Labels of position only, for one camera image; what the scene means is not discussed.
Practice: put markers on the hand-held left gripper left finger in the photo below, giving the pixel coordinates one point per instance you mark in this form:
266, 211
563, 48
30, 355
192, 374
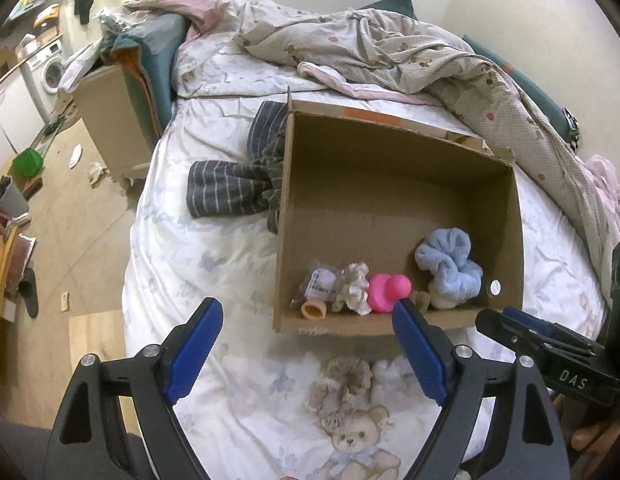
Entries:
195, 355

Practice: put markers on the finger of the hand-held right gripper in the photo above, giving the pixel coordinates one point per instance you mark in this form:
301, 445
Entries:
495, 327
527, 321

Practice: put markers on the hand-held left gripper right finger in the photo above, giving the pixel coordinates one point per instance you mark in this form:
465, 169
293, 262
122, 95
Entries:
420, 355

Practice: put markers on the brown makeup sponge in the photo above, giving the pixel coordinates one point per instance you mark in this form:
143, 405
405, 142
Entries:
422, 301

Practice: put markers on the pink silicone puff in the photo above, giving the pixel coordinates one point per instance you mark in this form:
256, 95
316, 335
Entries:
387, 292

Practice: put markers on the beige frilly scrunchie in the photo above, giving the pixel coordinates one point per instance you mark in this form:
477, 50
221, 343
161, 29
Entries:
345, 377

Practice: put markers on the blue fluffy scrunchie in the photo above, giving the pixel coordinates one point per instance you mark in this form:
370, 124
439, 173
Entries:
447, 265

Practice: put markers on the white frilly scrunchie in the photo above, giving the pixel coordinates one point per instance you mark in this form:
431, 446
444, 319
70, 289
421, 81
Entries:
352, 287

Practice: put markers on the clear plastic packet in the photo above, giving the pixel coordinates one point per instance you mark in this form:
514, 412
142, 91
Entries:
320, 282

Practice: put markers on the brown cardboard box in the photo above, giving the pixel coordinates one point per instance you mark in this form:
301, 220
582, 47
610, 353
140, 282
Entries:
390, 210

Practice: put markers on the person's right hand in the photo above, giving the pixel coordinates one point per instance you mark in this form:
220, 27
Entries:
592, 439

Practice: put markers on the small white round lid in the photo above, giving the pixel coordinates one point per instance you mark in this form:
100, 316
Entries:
495, 287

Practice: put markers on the light pink garment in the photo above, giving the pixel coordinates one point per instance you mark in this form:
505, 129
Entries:
605, 195

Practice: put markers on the grey striped shorts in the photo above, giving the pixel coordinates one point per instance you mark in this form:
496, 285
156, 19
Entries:
225, 190

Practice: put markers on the dark slippers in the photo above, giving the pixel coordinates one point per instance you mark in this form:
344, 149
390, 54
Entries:
29, 292

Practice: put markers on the black white checkered cloth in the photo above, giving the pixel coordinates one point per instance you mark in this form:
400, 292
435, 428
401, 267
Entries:
572, 127

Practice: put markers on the wooden rack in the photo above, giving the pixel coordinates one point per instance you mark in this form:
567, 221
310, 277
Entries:
0, 285

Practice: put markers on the white crumpled paper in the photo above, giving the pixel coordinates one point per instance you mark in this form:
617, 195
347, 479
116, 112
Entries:
75, 156

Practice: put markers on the long teal cushion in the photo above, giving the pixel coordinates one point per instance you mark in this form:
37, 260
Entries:
525, 80

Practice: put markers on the grey bin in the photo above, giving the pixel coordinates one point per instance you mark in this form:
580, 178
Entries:
12, 197

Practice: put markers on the brown bedside cabinet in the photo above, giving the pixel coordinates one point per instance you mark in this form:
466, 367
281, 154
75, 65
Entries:
110, 120

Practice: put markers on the green dustpan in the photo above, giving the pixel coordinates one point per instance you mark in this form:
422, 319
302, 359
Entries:
29, 162

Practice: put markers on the beige dotted quilt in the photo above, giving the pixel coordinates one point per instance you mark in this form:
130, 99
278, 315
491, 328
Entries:
415, 55

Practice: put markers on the teal cushion with orange edge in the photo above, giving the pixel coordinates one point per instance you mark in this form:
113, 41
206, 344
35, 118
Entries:
150, 70

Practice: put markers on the white low cabinet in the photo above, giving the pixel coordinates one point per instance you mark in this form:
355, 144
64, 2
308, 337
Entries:
10, 115

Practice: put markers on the white floral pillow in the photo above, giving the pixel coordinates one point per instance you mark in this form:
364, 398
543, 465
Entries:
215, 40

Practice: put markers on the white washing machine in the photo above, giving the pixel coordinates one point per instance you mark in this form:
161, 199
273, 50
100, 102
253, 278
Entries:
47, 67

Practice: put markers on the dark teal pillow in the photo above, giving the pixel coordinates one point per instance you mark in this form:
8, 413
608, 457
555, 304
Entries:
390, 7

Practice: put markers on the pink cloth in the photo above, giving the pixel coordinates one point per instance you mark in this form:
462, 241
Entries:
190, 10

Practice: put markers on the black hanging garment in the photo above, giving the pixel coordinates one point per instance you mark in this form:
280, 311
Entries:
82, 2

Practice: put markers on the cluttered shelf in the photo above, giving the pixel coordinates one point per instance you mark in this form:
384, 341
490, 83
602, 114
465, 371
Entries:
35, 7

